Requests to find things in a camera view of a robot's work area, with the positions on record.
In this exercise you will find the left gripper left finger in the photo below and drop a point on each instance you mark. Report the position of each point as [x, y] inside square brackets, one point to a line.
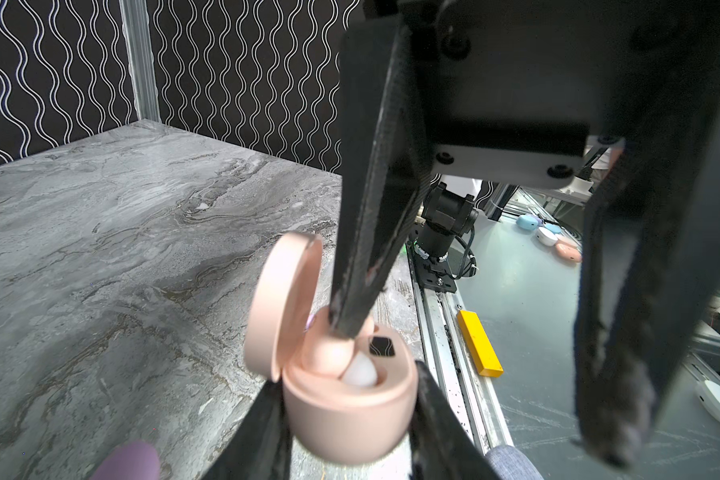
[262, 444]

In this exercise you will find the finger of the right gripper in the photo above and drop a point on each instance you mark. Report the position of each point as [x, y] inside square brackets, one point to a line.
[651, 264]
[387, 165]

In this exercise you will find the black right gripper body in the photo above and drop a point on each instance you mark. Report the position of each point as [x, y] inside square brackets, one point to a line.
[510, 91]

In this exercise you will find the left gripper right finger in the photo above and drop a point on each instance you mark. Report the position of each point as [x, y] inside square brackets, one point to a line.
[440, 447]

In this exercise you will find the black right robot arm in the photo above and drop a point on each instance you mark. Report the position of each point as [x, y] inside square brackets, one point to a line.
[447, 228]

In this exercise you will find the yellow block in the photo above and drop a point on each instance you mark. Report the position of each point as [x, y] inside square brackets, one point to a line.
[481, 351]

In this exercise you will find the aluminium front rail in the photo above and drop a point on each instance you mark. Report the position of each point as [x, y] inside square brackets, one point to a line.
[472, 397]

